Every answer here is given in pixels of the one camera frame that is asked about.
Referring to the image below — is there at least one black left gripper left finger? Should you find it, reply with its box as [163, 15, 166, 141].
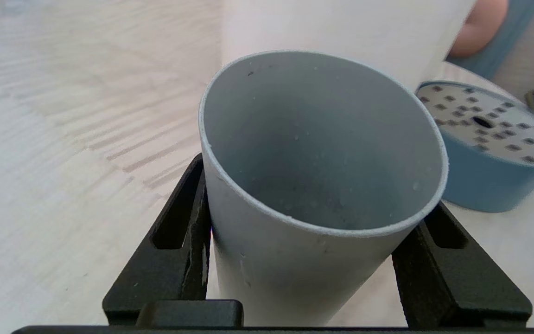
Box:
[102, 153, 244, 328]

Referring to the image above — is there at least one clear water dispenser white base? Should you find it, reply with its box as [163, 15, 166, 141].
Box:
[221, 0, 477, 91]

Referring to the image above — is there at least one grey plastic cup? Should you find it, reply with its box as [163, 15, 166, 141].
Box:
[198, 50, 450, 328]

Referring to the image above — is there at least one blue perforated drip tray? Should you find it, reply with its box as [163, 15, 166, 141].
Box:
[414, 80, 534, 213]

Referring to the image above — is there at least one dark blue bench seat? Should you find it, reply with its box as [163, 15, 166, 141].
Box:
[446, 0, 534, 138]

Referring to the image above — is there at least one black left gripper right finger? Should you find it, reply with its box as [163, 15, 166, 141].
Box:
[391, 202, 533, 330]

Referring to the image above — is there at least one pink bolster cushion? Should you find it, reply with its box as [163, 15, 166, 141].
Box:
[448, 0, 509, 59]

